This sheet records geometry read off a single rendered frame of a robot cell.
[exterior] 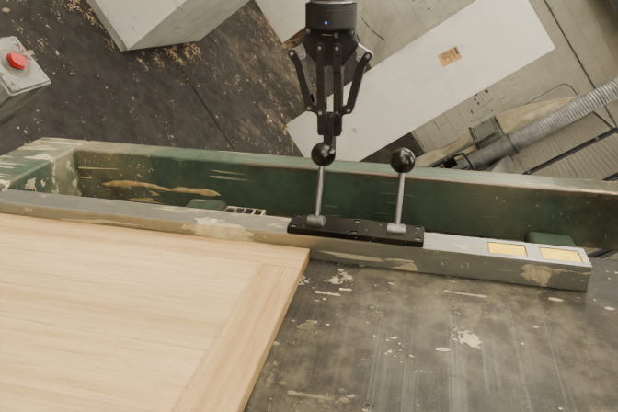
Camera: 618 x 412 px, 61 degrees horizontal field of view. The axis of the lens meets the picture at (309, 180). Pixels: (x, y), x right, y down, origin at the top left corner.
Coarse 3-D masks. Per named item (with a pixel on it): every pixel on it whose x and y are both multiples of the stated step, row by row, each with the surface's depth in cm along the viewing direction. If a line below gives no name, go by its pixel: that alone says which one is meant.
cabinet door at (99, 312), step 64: (0, 256) 77; (64, 256) 77; (128, 256) 77; (192, 256) 77; (256, 256) 76; (0, 320) 63; (64, 320) 63; (128, 320) 63; (192, 320) 63; (256, 320) 63; (0, 384) 54; (64, 384) 54; (128, 384) 54; (192, 384) 53
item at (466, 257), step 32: (0, 192) 92; (32, 192) 92; (128, 224) 85; (160, 224) 83; (192, 224) 82; (224, 224) 81; (256, 224) 81; (320, 256) 79; (352, 256) 77; (384, 256) 76; (416, 256) 75; (448, 256) 74; (480, 256) 73; (512, 256) 72; (576, 288) 71
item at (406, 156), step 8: (400, 152) 77; (408, 152) 77; (392, 160) 77; (400, 160) 76; (408, 160) 76; (400, 168) 77; (408, 168) 77; (400, 176) 77; (400, 184) 77; (400, 192) 77; (400, 200) 77; (400, 208) 77; (400, 216) 77; (392, 224) 76; (400, 224) 76; (392, 232) 76; (400, 232) 76
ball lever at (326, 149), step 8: (320, 144) 79; (328, 144) 79; (312, 152) 80; (320, 152) 79; (328, 152) 79; (320, 160) 79; (328, 160) 79; (320, 168) 80; (320, 176) 80; (320, 184) 79; (320, 192) 79; (320, 200) 79; (320, 208) 79; (312, 216) 79; (320, 216) 79; (312, 224) 79; (320, 224) 78
